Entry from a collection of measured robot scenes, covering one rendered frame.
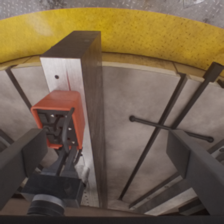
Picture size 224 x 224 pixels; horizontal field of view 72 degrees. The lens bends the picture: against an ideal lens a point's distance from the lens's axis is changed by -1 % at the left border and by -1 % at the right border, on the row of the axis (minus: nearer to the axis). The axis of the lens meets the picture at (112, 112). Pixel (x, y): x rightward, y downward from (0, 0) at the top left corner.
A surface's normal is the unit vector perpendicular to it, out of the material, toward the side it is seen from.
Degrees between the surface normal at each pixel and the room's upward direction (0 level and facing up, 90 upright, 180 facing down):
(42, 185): 90
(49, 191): 90
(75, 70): 0
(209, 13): 0
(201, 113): 0
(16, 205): 90
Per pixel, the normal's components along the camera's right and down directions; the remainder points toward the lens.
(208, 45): -0.11, 0.63
